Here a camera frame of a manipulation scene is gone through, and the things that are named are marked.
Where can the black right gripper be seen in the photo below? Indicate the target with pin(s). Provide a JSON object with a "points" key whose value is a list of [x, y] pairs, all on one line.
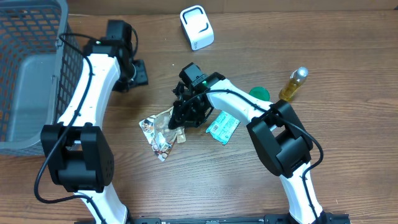
{"points": [[186, 119]]}

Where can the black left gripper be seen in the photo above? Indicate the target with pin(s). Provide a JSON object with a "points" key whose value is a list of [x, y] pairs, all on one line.
{"points": [[142, 78]]}

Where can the teal snack packet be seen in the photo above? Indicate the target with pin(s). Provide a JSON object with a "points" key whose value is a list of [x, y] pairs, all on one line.
{"points": [[223, 127]]}

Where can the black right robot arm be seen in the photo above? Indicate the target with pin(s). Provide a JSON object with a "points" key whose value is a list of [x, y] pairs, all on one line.
{"points": [[279, 138]]}

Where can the yellow oil bottle silver cap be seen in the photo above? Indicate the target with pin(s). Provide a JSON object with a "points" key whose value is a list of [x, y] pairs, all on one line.
{"points": [[296, 80]]}

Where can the white barcode scanner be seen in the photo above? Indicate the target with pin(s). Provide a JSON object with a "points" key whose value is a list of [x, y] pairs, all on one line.
{"points": [[196, 27]]}

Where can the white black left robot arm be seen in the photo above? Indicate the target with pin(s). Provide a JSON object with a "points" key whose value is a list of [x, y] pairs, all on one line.
{"points": [[79, 163]]}

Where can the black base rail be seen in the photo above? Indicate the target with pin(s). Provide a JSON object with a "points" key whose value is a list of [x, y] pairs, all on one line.
{"points": [[328, 218]]}

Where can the grey plastic mesh basket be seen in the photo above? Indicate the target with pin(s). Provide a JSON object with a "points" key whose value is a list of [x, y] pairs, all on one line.
{"points": [[40, 70]]}

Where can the brown cardboard back panel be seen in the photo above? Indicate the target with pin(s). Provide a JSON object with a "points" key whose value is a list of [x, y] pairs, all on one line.
{"points": [[141, 7]]}

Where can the brown snack packet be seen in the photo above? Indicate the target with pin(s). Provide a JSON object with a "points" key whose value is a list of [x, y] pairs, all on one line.
{"points": [[161, 125]]}

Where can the white labelled snack packet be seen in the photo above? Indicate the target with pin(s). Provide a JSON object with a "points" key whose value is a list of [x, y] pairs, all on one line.
{"points": [[160, 146]]}

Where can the green lid white jar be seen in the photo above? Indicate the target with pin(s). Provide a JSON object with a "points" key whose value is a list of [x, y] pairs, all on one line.
{"points": [[260, 93]]}

